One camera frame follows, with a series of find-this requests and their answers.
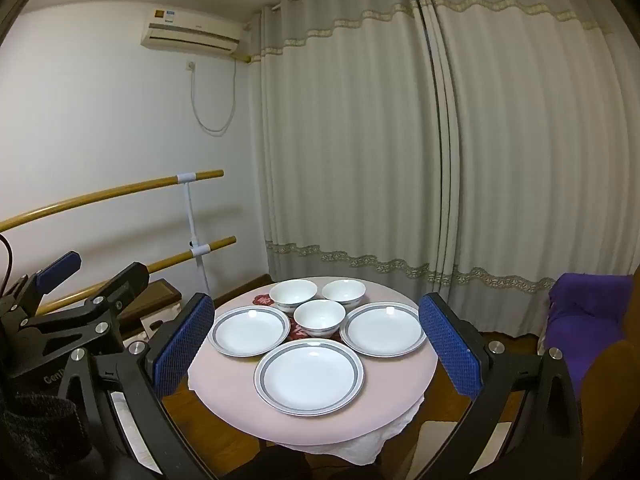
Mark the white plate grey rim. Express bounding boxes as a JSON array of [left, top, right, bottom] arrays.
[[207, 305, 291, 358], [340, 302, 427, 358], [254, 338, 365, 417]]

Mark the black fabric wrist strap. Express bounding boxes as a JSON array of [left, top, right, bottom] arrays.
[[1, 391, 92, 477]]

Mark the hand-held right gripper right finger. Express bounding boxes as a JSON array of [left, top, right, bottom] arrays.
[[419, 292, 586, 480]]

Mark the brown chair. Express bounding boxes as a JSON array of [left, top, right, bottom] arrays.
[[575, 265, 640, 411]]

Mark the round white table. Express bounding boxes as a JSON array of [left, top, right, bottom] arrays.
[[189, 276, 438, 446]]

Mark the purple cloth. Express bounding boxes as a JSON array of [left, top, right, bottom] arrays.
[[542, 272, 636, 396]]

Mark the white box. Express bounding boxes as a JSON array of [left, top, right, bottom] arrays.
[[122, 317, 173, 356]]

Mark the white tablecloth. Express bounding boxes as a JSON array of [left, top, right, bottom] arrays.
[[187, 375, 426, 467]]

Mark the white barre post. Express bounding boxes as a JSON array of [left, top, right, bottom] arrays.
[[175, 172, 211, 286]]

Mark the white air conditioner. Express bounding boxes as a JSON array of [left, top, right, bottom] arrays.
[[140, 7, 243, 53]]

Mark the brown wooden bench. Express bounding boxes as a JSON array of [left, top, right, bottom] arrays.
[[120, 280, 181, 331]]

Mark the black cable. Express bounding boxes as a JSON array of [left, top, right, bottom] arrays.
[[0, 232, 14, 291]]

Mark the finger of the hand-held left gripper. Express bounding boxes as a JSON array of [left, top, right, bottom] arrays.
[[10, 251, 82, 318], [82, 261, 152, 348]]

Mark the taped air conditioner pipe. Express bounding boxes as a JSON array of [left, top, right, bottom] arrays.
[[235, 20, 263, 66]]

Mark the white bowl grey band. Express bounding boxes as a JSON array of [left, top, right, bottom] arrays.
[[269, 280, 318, 317], [293, 300, 346, 339], [321, 280, 367, 313]]

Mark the white air conditioner cable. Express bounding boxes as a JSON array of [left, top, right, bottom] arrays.
[[189, 54, 238, 136]]

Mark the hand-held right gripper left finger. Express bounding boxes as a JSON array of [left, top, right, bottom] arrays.
[[55, 292, 221, 480]]

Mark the wooden barre rail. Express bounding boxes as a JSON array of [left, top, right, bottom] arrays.
[[0, 170, 225, 233], [37, 236, 237, 313]]

